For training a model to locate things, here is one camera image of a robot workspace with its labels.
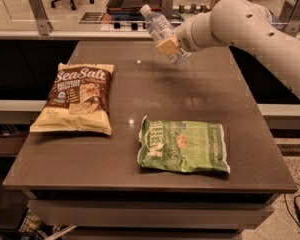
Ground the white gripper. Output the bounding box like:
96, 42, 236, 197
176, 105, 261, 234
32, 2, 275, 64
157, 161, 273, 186
156, 18, 198, 55

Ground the clear plastic water bottle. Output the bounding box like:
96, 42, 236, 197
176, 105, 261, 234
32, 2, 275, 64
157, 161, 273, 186
140, 4, 190, 66

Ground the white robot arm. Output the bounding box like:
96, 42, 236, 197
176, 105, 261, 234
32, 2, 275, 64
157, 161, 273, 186
157, 0, 300, 100

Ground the green snack bag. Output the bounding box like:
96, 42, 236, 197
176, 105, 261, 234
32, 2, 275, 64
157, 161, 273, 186
137, 117, 230, 173

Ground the sea salt chips bag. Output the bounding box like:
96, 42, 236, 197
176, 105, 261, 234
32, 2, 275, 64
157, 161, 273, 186
30, 63, 114, 135

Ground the middle metal glass bracket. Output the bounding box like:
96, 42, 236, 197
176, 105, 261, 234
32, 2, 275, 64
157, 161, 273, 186
161, 0, 173, 19

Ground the metal glass bracket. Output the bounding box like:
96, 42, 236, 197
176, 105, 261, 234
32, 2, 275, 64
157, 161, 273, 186
161, 0, 173, 19
28, 0, 53, 36
284, 0, 300, 37

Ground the right metal glass bracket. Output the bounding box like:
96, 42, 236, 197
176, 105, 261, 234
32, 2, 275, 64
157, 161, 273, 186
284, 0, 300, 37

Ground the left metal glass bracket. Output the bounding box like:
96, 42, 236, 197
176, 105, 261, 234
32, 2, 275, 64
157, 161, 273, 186
28, 0, 53, 36

